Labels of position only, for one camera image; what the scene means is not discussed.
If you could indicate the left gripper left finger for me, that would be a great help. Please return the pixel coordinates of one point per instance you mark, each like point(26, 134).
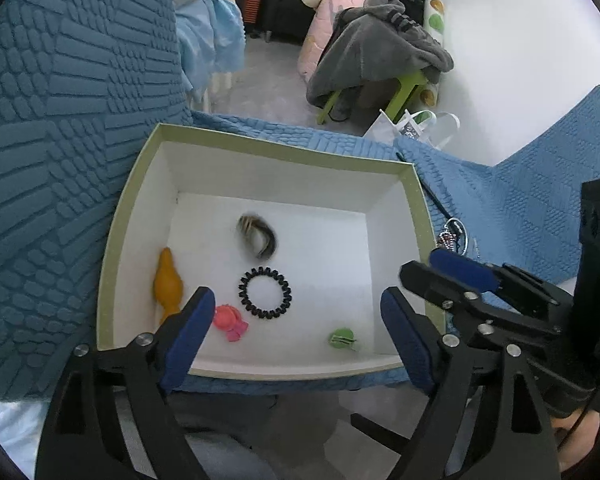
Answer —
point(82, 436)

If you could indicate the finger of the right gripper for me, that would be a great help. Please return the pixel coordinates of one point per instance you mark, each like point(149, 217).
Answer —
point(508, 282)
point(454, 298)

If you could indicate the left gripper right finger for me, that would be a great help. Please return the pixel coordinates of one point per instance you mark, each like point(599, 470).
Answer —
point(512, 437)

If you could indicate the green round hair clip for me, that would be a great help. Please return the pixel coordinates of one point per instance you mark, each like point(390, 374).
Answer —
point(342, 338)

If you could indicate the orange gourd ornament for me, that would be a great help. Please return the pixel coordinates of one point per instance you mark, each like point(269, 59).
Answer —
point(168, 285)

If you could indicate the green jewelry box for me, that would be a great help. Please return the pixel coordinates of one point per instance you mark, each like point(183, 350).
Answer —
point(301, 242)

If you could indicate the pink hair clip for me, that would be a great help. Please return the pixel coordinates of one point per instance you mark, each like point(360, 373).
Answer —
point(228, 320)

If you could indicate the silver bangle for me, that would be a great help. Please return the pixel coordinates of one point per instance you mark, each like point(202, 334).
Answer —
point(454, 237)

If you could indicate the right hand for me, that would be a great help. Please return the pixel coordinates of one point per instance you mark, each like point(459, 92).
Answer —
point(576, 436)

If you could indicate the black hair stick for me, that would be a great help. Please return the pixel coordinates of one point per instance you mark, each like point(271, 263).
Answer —
point(434, 198)

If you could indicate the white tote bag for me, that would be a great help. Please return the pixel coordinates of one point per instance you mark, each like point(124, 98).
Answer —
point(435, 130)

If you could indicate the green plastic stool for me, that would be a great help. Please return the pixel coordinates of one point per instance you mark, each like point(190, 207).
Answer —
point(407, 85)

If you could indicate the grey fleece blanket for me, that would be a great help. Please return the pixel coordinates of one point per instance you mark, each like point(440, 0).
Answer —
point(377, 41)

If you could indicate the green dotted roll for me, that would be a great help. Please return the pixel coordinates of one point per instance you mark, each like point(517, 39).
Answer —
point(434, 23)

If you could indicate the light blue bed sheet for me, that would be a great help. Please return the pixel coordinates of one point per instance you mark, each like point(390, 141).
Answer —
point(212, 42)

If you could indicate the blue textured blanket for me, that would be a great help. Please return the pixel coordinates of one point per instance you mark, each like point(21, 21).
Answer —
point(83, 83)

